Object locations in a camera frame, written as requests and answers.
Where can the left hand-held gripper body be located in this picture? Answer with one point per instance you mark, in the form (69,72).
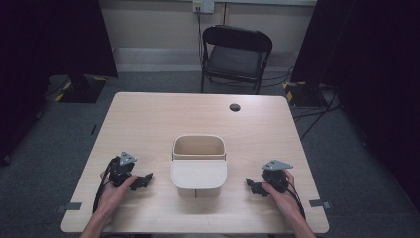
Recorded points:
(120,167)

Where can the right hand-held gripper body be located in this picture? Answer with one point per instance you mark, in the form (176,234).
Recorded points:
(276,172)

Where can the person's right hand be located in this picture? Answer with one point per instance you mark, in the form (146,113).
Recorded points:
(280,198)

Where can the person's left hand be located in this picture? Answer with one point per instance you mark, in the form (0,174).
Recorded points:
(114,195)

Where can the grey tape strip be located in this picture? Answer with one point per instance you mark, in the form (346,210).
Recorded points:
(70,207)
(319,203)

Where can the beige storage box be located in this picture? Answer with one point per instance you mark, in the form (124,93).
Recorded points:
(198,148)

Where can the black stand base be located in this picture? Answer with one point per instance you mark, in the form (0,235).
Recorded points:
(305,94)
(82,90)

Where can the black folding chair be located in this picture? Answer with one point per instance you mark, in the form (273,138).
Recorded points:
(235,56)

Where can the black curtain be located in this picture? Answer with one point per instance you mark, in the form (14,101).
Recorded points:
(373,66)

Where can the white wall socket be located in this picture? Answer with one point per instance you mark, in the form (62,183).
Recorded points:
(203,6)

